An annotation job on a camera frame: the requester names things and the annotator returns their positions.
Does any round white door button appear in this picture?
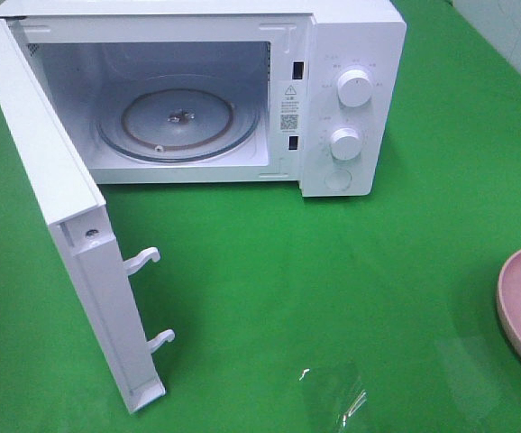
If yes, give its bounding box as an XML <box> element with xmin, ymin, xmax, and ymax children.
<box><xmin>324</xmin><ymin>169</ymin><xmax>352</xmax><ymax>191</ymax></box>

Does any white dial knob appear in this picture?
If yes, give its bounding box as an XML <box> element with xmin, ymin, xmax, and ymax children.
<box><xmin>336</xmin><ymin>68</ymin><xmax>373</xmax><ymax>107</ymax></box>
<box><xmin>330</xmin><ymin>128</ymin><xmax>363</xmax><ymax>161</ymax></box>

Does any white microwave door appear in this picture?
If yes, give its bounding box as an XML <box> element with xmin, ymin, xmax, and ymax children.
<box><xmin>0</xmin><ymin>19</ymin><xmax>175</xmax><ymax>413</ymax></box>

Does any green table cover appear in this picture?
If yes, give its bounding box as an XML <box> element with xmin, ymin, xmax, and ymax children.
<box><xmin>0</xmin><ymin>1</ymin><xmax>521</xmax><ymax>432</ymax></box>

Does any white microwave oven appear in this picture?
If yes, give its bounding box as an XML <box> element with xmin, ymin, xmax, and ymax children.
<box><xmin>0</xmin><ymin>1</ymin><xmax>407</xmax><ymax>197</ymax></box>

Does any glass microwave turntable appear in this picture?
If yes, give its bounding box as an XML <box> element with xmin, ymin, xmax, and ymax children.
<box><xmin>96</xmin><ymin>74</ymin><xmax>267</xmax><ymax>163</ymax></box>

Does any clear tape patch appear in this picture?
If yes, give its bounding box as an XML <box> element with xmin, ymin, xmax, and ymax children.
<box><xmin>298</xmin><ymin>363</ymin><xmax>374</xmax><ymax>432</ymax></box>

